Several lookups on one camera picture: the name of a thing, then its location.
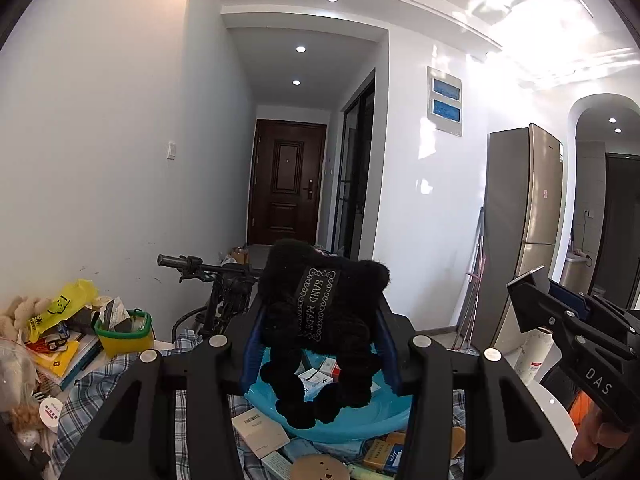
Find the black plush toy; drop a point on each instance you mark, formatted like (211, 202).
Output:
(320, 285)

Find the white floral tumbler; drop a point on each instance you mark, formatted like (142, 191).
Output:
(532, 357)

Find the clear plastic bag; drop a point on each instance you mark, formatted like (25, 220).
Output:
(17, 375)

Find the person's black orange clothing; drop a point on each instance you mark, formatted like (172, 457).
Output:
(580, 405)

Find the orange yellow book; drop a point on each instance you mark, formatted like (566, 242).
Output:
(55, 360)

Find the person's right hand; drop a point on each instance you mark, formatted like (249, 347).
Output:
(597, 437)

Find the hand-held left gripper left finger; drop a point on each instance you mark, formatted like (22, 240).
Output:
(252, 355)

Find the dark interior door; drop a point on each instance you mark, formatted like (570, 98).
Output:
(622, 230)

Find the grey gold refrigerator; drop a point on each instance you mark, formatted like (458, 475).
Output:
(525, 235)

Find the blue plaid cloth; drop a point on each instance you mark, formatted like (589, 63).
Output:
(82, 395)

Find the wall panel blue windows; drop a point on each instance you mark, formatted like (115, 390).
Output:
(445, 100)

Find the orange blue box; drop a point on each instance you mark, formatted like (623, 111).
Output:
(382, 456)

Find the beige plush toy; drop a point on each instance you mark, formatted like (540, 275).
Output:
(20, 312)

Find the white light switch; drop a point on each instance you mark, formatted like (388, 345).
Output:
(171, 151)

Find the round wooden face disc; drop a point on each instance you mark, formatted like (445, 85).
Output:
(320, 470)

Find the brown entrance door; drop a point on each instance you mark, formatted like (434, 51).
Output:
(287, 185)

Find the black bicycle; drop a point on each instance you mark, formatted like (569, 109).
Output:
(220, 290)

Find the yellow bin green rim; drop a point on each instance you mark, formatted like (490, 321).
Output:
(122, 342)

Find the white round lid red label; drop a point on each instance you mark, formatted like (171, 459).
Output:
(51, 412)

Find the white box green print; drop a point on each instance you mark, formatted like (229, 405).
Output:
(277, 466)

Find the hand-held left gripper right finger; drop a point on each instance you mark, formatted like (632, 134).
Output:
(387, 350)

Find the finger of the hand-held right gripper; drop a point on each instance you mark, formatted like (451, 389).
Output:
(570, 297)
(530, 307)

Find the black framed glass door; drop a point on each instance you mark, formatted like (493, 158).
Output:
(355, 175)

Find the folded metal rack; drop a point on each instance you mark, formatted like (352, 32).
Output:
(475, 280)

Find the yellow plastic bag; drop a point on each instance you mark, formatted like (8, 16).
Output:
(60, 310)

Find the cardboard box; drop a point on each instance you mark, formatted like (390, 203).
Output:
(241, 256)

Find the small white medicine box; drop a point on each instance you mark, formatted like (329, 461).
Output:
(317, 380)

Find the blue plastic basin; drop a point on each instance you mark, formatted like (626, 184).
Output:
(350, 425)

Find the white tan box barcode label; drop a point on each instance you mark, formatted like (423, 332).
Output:
(260, 432)

